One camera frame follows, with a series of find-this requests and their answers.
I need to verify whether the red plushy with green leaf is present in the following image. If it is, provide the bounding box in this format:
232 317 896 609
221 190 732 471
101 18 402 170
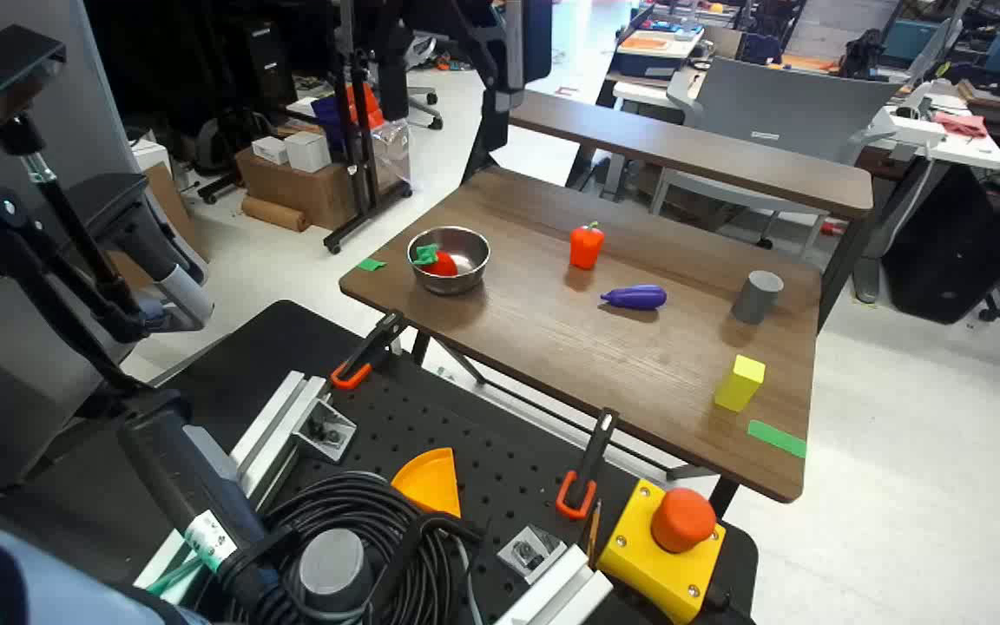
410 239 461 281

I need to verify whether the round metal bowl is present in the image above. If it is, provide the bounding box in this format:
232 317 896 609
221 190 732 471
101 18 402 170
402 223 498 297

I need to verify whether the orange toy bell pepper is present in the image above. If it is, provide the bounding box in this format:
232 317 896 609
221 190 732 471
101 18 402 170
566 219 610 274

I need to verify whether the purple toy eggplant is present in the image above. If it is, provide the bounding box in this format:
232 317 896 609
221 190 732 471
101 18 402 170
599 281 670 317

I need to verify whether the brown wooden work table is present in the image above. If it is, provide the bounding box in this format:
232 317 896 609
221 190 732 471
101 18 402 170
336 167 826 506

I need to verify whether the orange black bar clamp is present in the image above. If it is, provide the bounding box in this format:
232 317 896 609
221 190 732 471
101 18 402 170
552 407 620 524
327 310 410 395

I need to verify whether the black perforated base board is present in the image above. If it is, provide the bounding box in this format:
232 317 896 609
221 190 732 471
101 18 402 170
0 297 760 625

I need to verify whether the orange wedge-shaped plastic piece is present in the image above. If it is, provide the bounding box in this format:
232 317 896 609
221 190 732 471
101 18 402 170
388 443 467 522

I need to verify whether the black floor stand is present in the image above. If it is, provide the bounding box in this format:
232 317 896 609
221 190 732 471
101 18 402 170
321 0 418 257

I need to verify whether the brown cardboard box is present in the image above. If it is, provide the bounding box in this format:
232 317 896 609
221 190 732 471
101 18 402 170
232 114 415 233

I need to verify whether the yellow block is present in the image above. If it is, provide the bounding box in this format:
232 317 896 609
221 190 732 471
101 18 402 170
711 352 770 418

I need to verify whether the long narrow brown table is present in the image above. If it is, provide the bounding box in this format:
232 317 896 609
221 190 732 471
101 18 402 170
460 86 880 255

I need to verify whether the grey cylinder block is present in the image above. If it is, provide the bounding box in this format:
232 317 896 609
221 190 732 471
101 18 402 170
731 268 790 326

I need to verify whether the white boxes stack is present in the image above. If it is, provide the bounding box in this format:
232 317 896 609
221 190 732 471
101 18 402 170
246 126 334 178

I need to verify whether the yellow emergency stop box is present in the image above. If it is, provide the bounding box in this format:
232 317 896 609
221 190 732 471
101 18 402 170
599 477 731 625

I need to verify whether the long green tape strip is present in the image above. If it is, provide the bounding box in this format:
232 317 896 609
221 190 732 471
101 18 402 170
743 418 809 463

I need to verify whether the grey round knob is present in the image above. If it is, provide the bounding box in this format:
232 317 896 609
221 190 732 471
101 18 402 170
291 524 371 616

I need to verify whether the orange topped desk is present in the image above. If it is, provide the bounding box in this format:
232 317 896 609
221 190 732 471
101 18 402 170
606 25 711 110

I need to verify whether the black cylinder with white label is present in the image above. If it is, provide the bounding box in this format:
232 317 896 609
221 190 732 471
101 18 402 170
115 402 271 576

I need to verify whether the black office chair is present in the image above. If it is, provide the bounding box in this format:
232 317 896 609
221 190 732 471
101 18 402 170
880 136 1000 326

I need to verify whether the white cluttered desk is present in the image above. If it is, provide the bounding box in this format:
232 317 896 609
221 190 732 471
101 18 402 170
858 77 1000 304

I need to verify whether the small metal corner bracket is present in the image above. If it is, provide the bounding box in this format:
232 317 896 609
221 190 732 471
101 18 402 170
294 400 363 465
493 524 569 588

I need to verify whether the black cable bundle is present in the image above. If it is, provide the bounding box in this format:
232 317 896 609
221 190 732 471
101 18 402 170
213 465 491 625

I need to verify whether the long aluminium profile rail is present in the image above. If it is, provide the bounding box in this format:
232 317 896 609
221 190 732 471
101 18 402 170
128 369 334 594

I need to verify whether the short aluminium profile rail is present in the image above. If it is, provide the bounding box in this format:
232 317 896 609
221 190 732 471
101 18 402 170
498 542 620 625

